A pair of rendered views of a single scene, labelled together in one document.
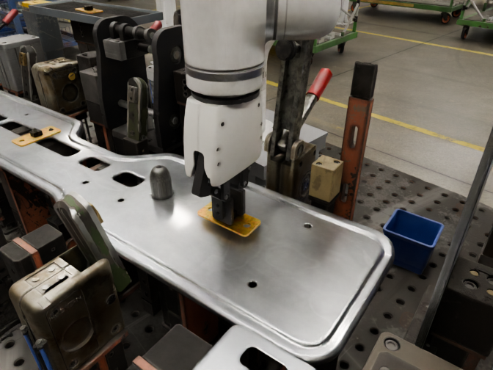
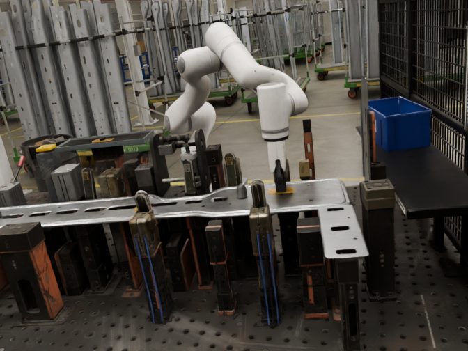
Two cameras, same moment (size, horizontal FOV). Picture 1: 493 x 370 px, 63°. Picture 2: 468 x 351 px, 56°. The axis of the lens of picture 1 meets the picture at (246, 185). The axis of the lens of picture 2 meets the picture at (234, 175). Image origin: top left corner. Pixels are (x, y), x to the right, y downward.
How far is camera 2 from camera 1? 1.02 m
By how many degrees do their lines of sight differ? 27
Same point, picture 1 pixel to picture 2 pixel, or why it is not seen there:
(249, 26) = (287, 113)
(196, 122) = (276, 148)
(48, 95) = (114, 191)
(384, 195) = not seen: hidden behind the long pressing
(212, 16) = (278, 113)
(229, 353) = (324, 211)
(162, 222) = not seen: hidden behind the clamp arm
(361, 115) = (309, 138)
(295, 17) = (299, 108)
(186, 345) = (306, 220)
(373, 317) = not seen: hidden behind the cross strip
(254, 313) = (320, 204)
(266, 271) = (310, 197)
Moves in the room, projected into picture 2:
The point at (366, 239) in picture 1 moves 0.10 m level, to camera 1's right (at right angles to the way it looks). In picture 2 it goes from (331, 180) to (354, 173)
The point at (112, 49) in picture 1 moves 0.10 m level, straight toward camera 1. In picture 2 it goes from (166, 150) to (184, 152)
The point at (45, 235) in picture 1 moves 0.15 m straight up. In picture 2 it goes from (216, 222) to (208, 174)
